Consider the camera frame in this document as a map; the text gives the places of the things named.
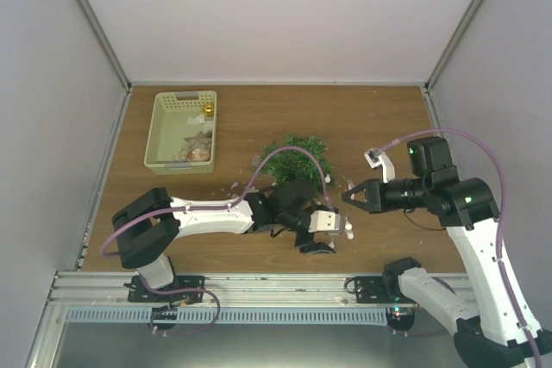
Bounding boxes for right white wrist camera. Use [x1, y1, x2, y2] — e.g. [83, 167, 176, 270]
[364, 147, 396, 183]

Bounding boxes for aluminium front rail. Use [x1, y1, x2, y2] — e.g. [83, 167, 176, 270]
[47, 271, 512, 305]

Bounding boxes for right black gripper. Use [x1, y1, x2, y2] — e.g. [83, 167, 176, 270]
[342, 177, 430, 215]

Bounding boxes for red white round ornament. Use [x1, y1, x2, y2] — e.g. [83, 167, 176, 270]
[186, 148, 211, 162]

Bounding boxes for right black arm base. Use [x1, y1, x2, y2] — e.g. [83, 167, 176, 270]
[343, 275, 415, 305]

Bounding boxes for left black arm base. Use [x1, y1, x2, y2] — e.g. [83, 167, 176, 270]
[123, 275, 205, 303]

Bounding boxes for white foil flakes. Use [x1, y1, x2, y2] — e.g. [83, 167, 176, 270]
[209, 180, 260, 200]

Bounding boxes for pale green perforated basket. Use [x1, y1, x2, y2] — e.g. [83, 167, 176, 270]
[144, 90, 217, 175]

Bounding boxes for gold bauble ornament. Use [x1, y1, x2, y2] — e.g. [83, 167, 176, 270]
[203, 103, 216, 118]

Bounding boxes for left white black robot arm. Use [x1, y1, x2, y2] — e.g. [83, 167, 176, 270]
[111, 178, 342, 303]

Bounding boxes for small green christmas tree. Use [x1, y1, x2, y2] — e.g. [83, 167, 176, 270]
[254, 134, 336, 194]

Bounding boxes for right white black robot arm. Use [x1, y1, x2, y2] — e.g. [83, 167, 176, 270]
[342, 136, 551, 367]

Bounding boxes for grey slotted cable duct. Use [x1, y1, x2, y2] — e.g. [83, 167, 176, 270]
[66, 306, 387, 326]

